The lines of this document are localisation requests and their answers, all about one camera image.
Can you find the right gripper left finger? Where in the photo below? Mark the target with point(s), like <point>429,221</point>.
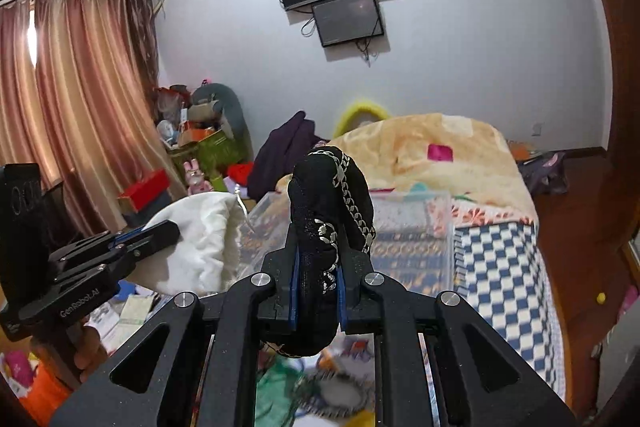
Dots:
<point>193,363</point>

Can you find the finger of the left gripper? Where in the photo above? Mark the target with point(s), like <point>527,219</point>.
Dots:
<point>135,246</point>
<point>90,248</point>

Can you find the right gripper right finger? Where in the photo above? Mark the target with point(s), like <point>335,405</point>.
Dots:
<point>437,361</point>

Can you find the white drawstring pouch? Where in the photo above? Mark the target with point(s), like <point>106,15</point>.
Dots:
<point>206,258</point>

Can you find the green knitted glove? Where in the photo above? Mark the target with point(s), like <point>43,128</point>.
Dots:
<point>276,402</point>

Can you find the black chain pouch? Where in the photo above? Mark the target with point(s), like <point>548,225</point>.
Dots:
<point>331,212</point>

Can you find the red gift box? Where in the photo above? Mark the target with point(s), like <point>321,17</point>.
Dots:
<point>139,195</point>

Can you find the pink bunny plush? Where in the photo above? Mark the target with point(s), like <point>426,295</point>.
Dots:
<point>196,182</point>

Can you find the patterned patchwork bedspread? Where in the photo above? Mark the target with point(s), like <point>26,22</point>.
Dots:
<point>500,272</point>

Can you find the green storage box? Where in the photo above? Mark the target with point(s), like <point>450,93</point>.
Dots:
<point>213,151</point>

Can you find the grey plush toy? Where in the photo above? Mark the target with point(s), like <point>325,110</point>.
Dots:
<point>215,103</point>

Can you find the dark purple jacket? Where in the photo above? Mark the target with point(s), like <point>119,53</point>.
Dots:
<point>278,156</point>

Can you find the pink striped curtain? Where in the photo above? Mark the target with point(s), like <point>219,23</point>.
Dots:
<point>76,100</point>

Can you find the clear plastic storage box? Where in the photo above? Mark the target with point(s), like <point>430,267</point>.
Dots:
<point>413,242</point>

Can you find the beige fleece blanket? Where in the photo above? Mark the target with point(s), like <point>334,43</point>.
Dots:
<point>464,157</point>

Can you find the wooden door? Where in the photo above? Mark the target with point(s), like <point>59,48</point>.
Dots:
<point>622,23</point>

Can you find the small black wall monitor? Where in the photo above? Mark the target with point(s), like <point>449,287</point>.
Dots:
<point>345,21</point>

